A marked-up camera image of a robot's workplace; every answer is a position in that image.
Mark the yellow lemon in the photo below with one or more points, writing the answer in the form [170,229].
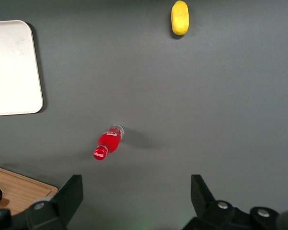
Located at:
[180,18]

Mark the wooden drawer cabinet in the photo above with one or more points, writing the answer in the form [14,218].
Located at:
[26,178]

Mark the white rectangular plastic tray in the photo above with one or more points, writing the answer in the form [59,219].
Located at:
[13,69]

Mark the red cola bottle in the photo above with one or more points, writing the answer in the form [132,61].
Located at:
[109,141]

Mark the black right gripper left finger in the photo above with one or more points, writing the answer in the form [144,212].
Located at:
[67,198]

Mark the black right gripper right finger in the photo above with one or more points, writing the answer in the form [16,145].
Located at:
[202,198]

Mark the wooden drawer partly hidden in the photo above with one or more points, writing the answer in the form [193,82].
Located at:
[16,191]

